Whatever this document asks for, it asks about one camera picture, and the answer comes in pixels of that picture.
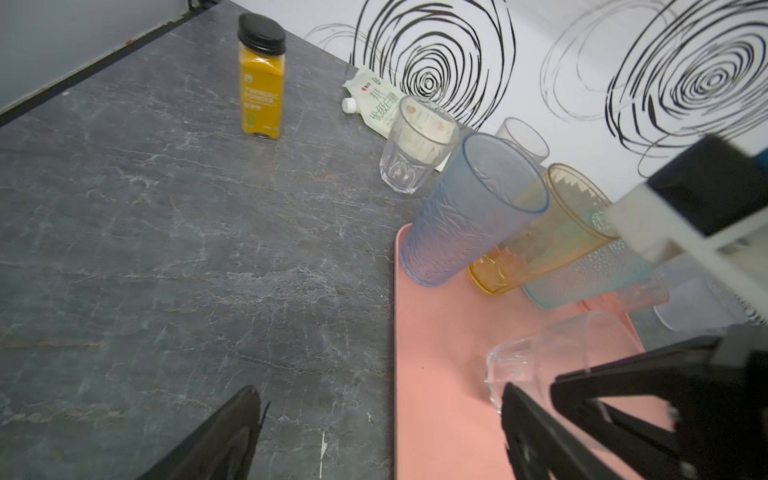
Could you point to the yellow spice jar black lid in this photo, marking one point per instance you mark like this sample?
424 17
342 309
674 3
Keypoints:
262 48

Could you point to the clear faceted glass near pouch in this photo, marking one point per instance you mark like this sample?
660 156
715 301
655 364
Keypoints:
421 138

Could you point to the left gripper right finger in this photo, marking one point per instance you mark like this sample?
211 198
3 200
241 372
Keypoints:
539 447

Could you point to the clear short glass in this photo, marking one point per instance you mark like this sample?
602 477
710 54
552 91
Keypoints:
575 344

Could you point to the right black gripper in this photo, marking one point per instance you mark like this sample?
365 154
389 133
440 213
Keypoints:
718 386

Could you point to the teal green plastic cup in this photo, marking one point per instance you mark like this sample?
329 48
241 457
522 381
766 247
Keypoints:
605 270

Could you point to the pink plastic tray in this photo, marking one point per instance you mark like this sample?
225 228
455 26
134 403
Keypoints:
445 425

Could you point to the amber yellow plastic cup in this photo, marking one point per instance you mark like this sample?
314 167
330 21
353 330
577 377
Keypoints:
573 226

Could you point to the blue textured plastic cup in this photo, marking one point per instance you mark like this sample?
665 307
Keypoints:
489 191

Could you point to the white green sugar pouch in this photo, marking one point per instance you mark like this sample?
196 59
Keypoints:
376 101

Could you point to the frosted white plastic cup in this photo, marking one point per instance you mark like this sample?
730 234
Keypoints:
697 300

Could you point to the clear ribbed plastic cup front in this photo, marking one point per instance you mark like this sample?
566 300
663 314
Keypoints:
525 137

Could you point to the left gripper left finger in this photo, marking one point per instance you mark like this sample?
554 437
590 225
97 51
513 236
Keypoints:
222 447

